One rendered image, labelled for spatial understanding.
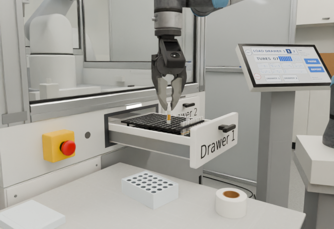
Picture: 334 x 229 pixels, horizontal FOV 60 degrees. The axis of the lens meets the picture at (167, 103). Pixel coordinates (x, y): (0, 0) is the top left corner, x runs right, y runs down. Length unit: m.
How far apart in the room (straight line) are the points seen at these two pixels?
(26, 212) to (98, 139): 0.33
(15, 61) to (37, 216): 0.36
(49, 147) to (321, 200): 0.80
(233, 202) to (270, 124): 1.18
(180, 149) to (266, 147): 1.12
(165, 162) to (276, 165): 0.85
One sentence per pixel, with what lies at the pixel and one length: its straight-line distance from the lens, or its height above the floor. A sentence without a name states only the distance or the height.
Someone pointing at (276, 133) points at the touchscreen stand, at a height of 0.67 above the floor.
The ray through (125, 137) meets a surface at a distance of 0.93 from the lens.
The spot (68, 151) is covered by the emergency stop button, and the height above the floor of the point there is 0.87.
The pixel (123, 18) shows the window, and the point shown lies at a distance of 1.04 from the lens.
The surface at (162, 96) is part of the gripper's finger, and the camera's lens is 0.76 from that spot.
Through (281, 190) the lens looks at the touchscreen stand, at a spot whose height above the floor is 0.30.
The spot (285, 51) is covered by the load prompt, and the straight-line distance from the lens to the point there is 1.88.
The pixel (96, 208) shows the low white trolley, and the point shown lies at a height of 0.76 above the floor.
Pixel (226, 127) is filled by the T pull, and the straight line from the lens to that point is 0.84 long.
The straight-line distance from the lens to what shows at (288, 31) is 2.51.
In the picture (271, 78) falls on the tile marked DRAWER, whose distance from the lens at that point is 1.68.
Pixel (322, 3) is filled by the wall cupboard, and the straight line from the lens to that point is 4.16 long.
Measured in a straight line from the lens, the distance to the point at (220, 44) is 2.70.
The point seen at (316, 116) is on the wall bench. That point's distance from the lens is 3.80.
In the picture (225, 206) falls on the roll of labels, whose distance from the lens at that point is 0.68.
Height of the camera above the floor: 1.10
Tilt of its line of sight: 9 degrees down
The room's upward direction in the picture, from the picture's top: straight up
